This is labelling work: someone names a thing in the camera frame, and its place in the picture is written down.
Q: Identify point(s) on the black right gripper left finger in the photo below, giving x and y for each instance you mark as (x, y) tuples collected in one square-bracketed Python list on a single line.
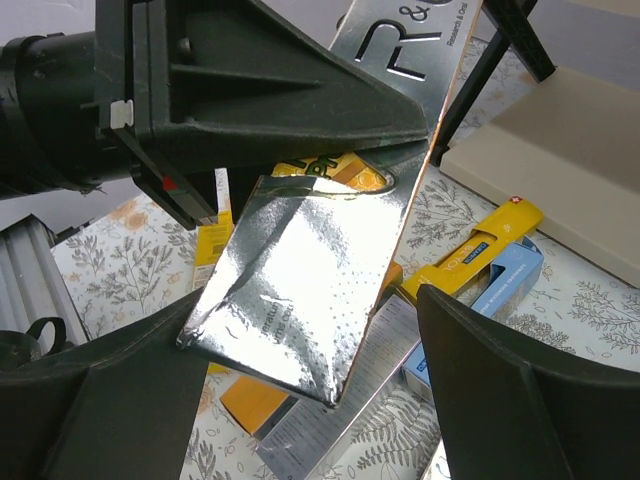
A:
[(118, 407)]

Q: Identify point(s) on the black gold toothpaste box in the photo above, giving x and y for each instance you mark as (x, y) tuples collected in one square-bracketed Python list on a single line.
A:
[(311, 435)]

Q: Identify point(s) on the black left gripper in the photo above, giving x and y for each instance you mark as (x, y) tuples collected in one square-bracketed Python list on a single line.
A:
[(83, 109)]

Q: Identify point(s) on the light blue toothpaste box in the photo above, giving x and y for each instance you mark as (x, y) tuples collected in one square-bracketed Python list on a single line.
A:
[(511, 276)]

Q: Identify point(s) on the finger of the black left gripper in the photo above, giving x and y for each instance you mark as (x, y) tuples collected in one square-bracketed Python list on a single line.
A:
[(234, 83)]

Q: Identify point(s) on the beige three-tier shelf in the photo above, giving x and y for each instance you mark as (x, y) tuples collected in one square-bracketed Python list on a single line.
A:
[(571, 144)]

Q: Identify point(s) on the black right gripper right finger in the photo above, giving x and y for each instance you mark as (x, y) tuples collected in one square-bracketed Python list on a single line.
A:
[(512, 407)]

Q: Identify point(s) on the silver RO toothpaste box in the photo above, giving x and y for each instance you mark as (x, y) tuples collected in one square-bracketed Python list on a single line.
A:
[(291, 297)]

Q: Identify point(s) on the yellow toothpaste box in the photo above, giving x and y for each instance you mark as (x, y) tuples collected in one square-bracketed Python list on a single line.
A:
[(460, 268)]

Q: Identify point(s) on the orange RO toothpaste box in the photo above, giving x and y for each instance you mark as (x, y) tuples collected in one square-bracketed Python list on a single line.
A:
[(255, 406)]

